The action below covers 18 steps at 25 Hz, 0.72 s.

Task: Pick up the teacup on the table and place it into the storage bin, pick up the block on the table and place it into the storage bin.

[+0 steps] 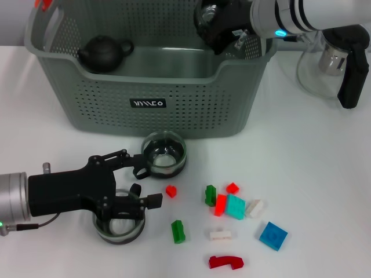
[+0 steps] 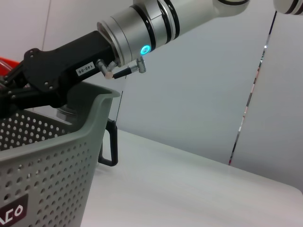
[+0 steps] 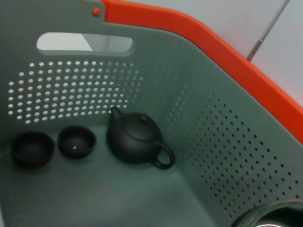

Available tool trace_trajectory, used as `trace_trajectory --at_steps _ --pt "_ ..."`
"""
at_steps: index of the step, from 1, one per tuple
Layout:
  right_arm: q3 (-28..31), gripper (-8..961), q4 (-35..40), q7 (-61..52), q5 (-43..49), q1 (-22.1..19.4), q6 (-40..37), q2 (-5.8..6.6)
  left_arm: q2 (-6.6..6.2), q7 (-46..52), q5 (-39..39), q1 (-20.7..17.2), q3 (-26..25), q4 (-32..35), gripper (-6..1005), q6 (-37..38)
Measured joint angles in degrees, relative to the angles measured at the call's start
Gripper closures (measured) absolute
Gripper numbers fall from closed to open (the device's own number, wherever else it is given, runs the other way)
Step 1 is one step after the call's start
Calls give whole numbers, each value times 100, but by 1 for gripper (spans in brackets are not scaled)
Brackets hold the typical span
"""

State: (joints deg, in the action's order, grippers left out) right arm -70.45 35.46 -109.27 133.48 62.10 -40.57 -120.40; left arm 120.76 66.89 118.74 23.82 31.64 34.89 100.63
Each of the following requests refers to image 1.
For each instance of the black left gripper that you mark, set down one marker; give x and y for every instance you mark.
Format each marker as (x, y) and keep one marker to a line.
(69, 188)

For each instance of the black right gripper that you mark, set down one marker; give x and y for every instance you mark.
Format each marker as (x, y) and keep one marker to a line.
(237, 17)

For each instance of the glass teacup black base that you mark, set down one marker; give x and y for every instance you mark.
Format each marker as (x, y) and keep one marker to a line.
(121, 237)
(171, 171)
(208, 17)

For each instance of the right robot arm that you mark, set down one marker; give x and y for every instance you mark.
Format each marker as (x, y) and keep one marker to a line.
(304, 14)

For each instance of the grey perforated storage bin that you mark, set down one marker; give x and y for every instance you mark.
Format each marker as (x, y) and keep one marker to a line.
(116, 95)

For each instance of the small red toy brick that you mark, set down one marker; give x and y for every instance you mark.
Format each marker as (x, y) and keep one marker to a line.
(171, 191)
(232, 188)

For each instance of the green toy brick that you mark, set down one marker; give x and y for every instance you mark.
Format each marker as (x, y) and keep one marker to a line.
(178, 231)
(210, 195)

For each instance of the long orange-red toy brick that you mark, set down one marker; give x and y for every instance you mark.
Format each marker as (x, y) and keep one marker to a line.
(220, 205)

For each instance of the white toy brick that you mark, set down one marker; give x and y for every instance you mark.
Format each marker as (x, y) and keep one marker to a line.
(255, 208)
(221, 235)

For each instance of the teal flat toy brick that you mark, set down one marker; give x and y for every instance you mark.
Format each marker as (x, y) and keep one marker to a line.
(235, 207)

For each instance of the black clay teapot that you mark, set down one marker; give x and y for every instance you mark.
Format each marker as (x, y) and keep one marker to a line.
(101, 55)

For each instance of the dark red curved brick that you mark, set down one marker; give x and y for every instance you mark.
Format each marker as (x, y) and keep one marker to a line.
(226, 262)

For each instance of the blue square toy brick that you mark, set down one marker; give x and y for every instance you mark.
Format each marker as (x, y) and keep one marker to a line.
(273, 236)

